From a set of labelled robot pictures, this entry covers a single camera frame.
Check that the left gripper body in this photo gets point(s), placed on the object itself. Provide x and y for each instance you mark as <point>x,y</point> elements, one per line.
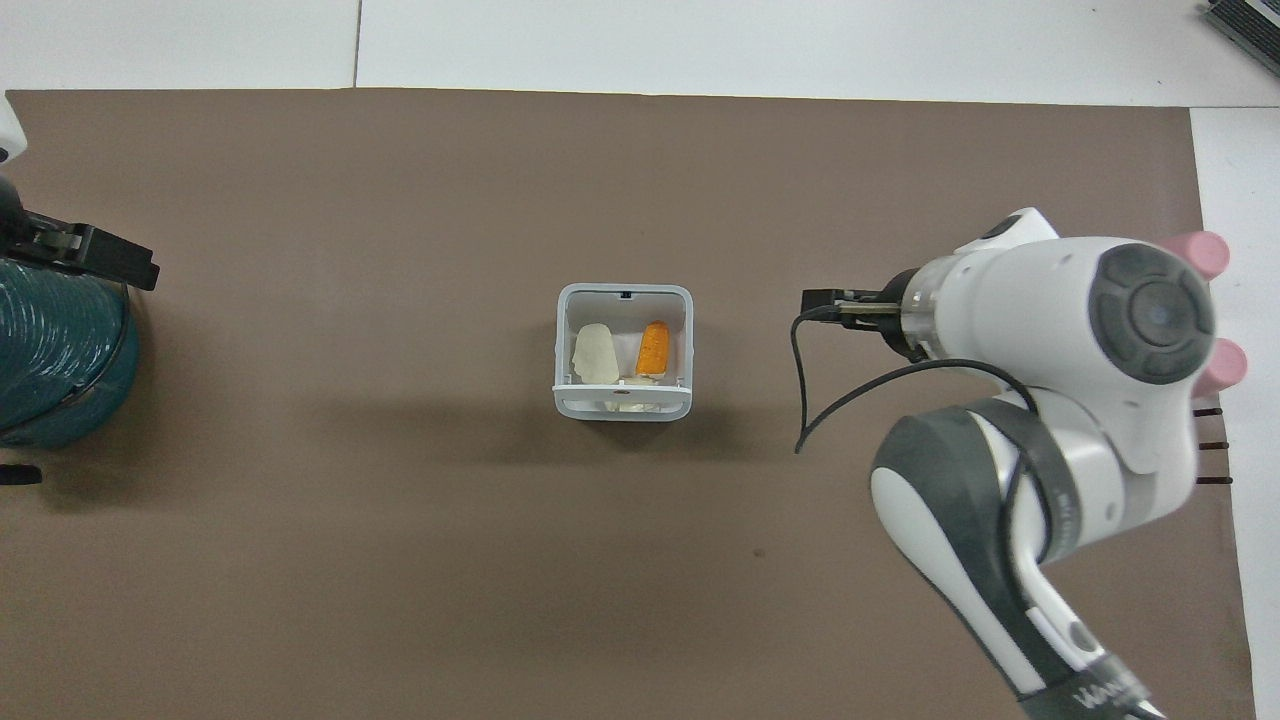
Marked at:
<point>12,225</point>

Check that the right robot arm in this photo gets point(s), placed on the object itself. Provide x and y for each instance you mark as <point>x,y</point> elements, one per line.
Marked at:
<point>1040,300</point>

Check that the small white bin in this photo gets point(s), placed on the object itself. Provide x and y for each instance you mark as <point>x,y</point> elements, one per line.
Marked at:
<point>625,405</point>

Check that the grey striped box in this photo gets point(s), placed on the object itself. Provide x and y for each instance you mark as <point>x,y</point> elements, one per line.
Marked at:
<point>1248,25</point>

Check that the pink cylinder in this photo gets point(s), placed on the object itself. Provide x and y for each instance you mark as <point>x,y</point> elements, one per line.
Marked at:
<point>1228,366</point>
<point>1205,252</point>

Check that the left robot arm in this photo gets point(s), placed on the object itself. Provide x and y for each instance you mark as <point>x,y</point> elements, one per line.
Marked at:
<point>8,130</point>

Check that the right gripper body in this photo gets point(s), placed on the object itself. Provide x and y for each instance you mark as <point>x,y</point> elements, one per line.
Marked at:
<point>896,318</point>

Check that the orange trash piece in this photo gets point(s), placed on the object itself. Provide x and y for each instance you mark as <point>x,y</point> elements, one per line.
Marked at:
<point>653,348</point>

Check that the beige trash piece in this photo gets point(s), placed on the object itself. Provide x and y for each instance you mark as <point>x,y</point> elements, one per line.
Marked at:
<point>594,355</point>

